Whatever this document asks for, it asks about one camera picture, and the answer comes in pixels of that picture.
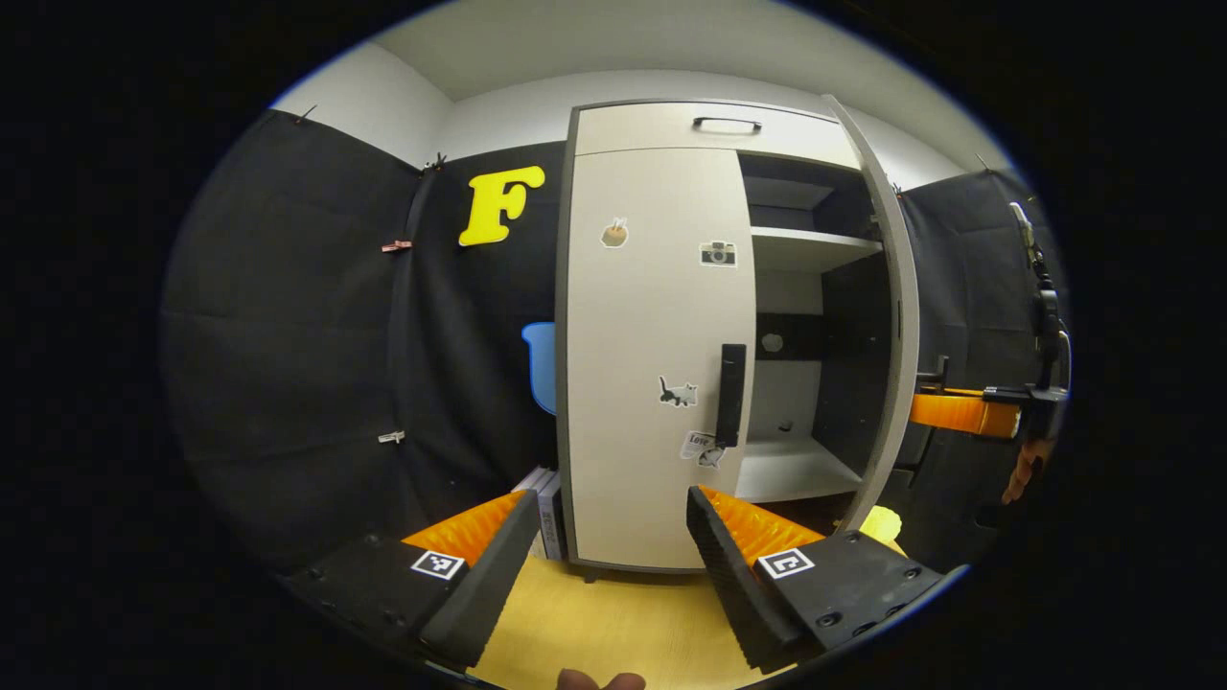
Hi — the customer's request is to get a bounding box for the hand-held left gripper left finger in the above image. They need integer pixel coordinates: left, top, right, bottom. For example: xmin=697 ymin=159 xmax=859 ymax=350
xmin=283 ymin=489 xmax=540 ymax=672

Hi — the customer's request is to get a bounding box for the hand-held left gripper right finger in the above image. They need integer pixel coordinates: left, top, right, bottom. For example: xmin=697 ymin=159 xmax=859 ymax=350
xmin=686 ymin=484 xmax=950 ymax=675

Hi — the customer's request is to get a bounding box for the headphone sticker shoe cabinet door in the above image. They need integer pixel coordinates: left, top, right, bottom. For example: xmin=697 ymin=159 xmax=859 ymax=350
xmin=822 ymin=93 xmax=921 ymax=534

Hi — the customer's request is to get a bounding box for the white double-door shoe cabinet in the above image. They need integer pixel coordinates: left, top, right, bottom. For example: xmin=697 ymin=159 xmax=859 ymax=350
xmin=554 ymin=96 xmax=921 ymax=584

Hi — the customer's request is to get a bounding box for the black door handle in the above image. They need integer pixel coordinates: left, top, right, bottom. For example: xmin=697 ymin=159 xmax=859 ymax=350
xmin=714 ymin=343 xmax=747 ymax=449

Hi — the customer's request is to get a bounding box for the camera sticker shoe cabinet door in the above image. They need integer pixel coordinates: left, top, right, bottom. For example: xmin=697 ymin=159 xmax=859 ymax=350
xmin=566 ymin=147 xmax=758 ymax=573

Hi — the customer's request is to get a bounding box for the white cabinet shelf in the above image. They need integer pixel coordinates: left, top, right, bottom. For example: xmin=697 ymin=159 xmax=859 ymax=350
xmin=734 ymin=436 xmax=864 ymax=505
xmin=751 ymin=226 xmax=884 ymax=275

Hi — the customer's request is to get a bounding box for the white cabinet drawer front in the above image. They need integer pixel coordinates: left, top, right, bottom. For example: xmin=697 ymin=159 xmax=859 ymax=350
xmin=575 ymin=101 xmax=861 ymax=171

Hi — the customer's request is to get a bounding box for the grey book set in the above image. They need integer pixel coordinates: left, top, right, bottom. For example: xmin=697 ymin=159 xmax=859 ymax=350
xmin=513 ymin=467 xmax=567 ymax=562

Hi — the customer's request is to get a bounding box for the pale yellow object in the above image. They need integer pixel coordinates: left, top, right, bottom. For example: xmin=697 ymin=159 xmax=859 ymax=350
xmin=858 ymin=506 xmax=904 ymax=547

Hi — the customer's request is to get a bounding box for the black backdrop cloth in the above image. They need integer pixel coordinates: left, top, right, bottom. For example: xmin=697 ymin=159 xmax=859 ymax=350
xmin=163 ymin=108 xmax=1070 ymax=576

